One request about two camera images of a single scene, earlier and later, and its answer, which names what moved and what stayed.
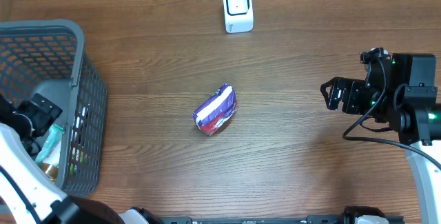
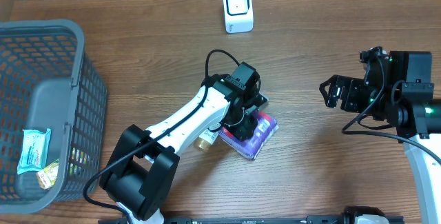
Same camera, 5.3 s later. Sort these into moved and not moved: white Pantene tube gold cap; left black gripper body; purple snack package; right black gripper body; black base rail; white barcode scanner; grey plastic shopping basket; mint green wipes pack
Moved: left black gripper body; white Pantene tube gold cap; purple snack package; mint green wipes pack
Not moved: grey plastic shopping basket; black base rail; white barcode scanner; right black gripper body
